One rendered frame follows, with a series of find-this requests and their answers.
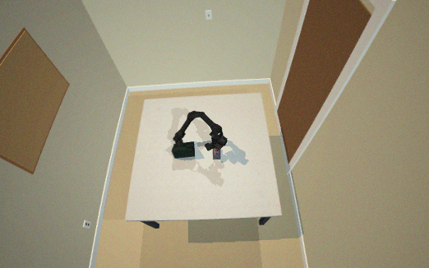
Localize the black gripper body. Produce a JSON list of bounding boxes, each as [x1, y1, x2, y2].
[[205, 141, 218, 151]]

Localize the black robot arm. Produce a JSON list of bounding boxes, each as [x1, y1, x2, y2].
[[173, 111, 228, 150]]

